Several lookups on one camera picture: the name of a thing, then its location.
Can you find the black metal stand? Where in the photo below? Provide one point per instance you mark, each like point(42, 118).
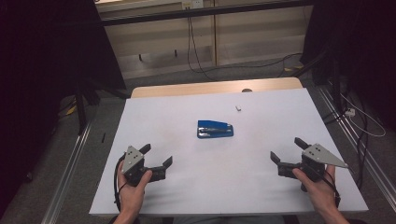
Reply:
point(81, 115)

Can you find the white wall socket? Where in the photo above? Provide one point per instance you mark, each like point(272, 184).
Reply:
point(193, 4)

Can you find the thin vertical pole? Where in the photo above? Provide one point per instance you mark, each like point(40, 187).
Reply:
point(214, 37)

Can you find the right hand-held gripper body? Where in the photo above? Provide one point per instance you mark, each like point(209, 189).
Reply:
point(317, 155)

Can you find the person's right hand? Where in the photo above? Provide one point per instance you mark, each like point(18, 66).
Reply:
point(317, 193)

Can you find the white power adapter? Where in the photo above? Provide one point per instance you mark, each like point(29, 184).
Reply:
point(350, 112)

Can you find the aluminium floor rail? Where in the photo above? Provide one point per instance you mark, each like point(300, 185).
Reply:
point(375, 165)
point(67, 177)

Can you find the white table cover board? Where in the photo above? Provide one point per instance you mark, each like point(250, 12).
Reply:
point(218, 174)

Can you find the black horizontal bar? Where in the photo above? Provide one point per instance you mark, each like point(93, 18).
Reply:
point(155, 17)

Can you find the light wooden table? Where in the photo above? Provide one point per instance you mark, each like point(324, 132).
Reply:
point(186, 88)

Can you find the dark round table grommet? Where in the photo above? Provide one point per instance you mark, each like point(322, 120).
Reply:
point(247, 90)

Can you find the person's left hand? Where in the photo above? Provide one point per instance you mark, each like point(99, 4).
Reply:
point(132, 196)

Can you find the small silver staple strip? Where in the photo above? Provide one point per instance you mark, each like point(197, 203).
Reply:
point(238, 108)

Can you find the black curtain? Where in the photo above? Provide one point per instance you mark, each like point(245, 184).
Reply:
point(37, 62)
point(367, 46)

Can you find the beige wooden cabinet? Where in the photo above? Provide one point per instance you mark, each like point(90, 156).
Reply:
point(249, 40)

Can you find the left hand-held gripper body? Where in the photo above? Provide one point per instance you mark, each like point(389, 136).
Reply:
point(133, 160)

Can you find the blue stapler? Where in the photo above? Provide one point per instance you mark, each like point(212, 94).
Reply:
point(214, 129)

